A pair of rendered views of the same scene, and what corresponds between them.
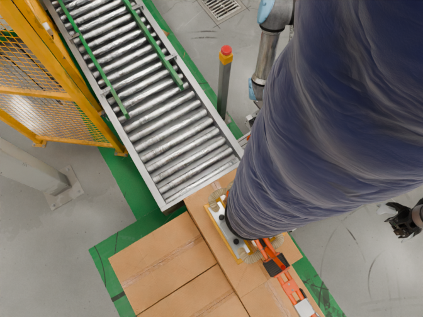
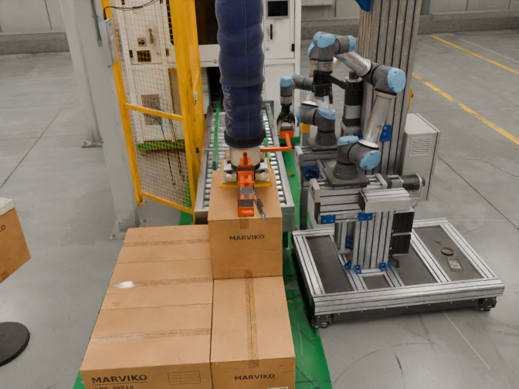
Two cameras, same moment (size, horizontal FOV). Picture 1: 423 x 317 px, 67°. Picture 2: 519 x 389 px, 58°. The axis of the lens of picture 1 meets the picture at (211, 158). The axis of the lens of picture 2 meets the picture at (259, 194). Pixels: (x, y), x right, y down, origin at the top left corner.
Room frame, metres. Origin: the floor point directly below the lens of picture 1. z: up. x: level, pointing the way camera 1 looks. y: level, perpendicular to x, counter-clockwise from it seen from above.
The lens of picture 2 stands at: (-1.90, -1.48, 2.28)
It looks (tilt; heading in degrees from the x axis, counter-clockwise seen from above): 29 degrees down; 30
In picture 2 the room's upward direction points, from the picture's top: 2 degrees counter-clockwise
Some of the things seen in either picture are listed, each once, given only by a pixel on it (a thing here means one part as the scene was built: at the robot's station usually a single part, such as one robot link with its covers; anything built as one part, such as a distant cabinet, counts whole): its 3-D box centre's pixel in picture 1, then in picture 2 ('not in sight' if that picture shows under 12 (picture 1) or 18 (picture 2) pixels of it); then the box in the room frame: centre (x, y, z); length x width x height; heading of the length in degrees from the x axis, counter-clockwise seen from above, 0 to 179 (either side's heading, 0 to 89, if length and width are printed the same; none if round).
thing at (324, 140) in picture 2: not in sight; (326, 134); (0.87, -0.39, 1.09); 0.15 x 0.15 x 0.10
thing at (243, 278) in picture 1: (238, 230); (245, 220); (0.17, -0.17, 0.74); 0.60 x 0.40 x 0.40; 32
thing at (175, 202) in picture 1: (206, 184); (244, 211); (0.49, 0.03, 0.58); 0.70 x 0.03 x 0.06; 123
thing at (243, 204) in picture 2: not in sight; (245, 208); (-0.32, -0.49, 1.18); 0.08 x 0.07 x 0.05; 32
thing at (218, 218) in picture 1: (228, 229); (229, 170); (0.14, -0.09, 1.08); 0.34 x 0.10 x 0.05; 32
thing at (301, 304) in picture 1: (303, 308); (246, 194); (-0.20, -0.42, 1.17); 0.07 x 0.07 x 0.04; 32
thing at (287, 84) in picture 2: not in sight; (286, 86); (0.57, -0.25, 1.48); 0.09 x 0.08 x 0.11; 178
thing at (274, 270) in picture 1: (276, 264); (245, 173); (-0.02, -0.31, 1.18); 0.10 x 0.08 x 0.06; 122
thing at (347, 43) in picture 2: not in sight; (340, 44); (0.23, -0.69, 1.82); 0.11 x 0.11 x 0.08; 62
